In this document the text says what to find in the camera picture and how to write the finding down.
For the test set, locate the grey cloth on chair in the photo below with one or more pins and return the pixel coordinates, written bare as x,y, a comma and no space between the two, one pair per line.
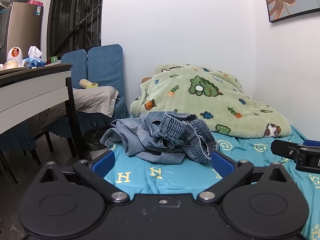
96,100

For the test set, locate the white black desk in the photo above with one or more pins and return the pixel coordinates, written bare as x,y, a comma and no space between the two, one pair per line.
27,92

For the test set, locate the white tissue pack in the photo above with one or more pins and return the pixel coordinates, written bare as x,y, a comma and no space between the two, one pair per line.
34,52

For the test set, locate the green dinosaur fleece blanket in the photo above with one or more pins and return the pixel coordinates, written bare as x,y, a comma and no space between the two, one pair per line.
214,96

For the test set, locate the blue quilted chair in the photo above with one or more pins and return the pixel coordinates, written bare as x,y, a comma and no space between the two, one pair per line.
103,65

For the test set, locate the brown refrigerator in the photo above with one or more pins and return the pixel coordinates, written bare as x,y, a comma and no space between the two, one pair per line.
21,28

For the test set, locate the blue plastic bag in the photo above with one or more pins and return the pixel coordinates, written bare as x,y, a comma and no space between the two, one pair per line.
32,62

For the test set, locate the blue denim pants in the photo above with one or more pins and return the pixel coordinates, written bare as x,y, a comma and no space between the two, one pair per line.
163,137

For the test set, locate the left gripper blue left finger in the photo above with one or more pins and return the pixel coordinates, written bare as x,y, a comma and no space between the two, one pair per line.
93,173

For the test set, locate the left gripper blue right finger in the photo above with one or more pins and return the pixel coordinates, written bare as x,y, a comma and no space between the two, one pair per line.
234,174

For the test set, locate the yellow plush toy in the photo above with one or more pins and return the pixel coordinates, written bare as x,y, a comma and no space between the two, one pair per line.
86,84

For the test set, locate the black trash bin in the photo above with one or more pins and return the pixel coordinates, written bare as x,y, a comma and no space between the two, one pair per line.
92,139

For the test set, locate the teal printed bed sheet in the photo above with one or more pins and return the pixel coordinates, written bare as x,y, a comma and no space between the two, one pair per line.
134,175

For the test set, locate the dark window grille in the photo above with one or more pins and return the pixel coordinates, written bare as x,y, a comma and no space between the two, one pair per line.
73,25

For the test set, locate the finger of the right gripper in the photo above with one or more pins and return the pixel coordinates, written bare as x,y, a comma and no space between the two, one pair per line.
284,149

